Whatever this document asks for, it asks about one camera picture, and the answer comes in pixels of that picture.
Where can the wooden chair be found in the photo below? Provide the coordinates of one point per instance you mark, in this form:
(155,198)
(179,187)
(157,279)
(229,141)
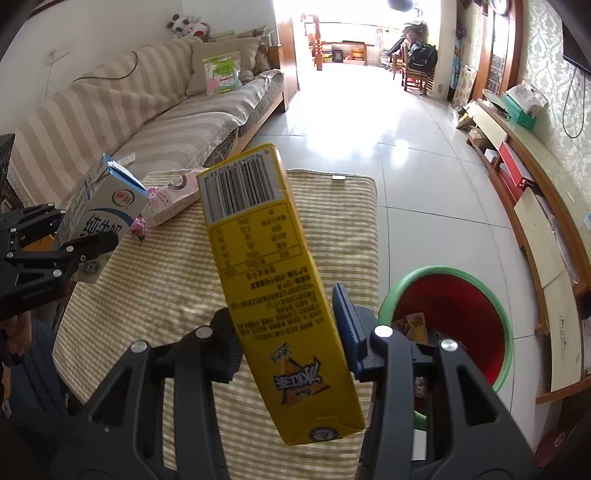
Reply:
(418,78)

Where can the white milk carton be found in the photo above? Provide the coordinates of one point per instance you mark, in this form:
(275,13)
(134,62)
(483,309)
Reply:
(108,201)

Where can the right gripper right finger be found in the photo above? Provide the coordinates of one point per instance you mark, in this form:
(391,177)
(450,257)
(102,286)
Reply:
(470,433)

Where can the red green trash bin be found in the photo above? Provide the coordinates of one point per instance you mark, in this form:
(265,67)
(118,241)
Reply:
(457,305)

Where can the plush toy cow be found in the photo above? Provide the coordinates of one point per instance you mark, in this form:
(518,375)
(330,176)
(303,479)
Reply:
(188,26)

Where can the wall television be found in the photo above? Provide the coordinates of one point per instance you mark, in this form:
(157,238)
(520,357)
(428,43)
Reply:
(572,52)

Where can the green pink package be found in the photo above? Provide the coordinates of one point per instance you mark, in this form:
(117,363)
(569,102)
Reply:
(222,73)

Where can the green box on cabinet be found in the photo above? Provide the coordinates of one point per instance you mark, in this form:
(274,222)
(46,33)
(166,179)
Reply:
(517,114)

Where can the person's left hand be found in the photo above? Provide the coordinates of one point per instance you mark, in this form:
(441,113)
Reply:
(16,338)

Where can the pink plastic wrapper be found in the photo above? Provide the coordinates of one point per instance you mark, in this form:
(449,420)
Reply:
(137,229)

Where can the beige sofa cushion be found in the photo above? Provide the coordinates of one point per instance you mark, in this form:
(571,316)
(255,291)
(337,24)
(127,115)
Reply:
(248,48)

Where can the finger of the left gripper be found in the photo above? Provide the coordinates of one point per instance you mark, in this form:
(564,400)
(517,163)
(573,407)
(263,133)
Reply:
(90,247)

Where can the black backpack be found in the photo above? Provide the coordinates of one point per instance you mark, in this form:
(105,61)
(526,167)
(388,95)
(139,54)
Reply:
(423,57)

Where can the long wooden tv cabinet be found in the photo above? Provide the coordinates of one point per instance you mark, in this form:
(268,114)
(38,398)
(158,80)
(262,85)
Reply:
(550,223)

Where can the pink white carton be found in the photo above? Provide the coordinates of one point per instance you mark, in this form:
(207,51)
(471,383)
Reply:
(167,201)

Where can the striped beige sofa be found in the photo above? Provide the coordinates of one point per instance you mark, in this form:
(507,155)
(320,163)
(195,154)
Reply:
(152,105)

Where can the red flat box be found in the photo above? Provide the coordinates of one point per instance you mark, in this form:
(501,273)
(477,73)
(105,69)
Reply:
(520,175)

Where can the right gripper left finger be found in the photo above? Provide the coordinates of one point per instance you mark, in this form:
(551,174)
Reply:
(153,416)

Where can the yellow striped table cloth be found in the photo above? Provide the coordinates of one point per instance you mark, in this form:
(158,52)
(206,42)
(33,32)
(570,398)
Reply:
(159,289)

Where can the yellow iced tea carton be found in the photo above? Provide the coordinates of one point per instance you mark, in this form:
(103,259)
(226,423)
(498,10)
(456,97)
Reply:
(276,299)

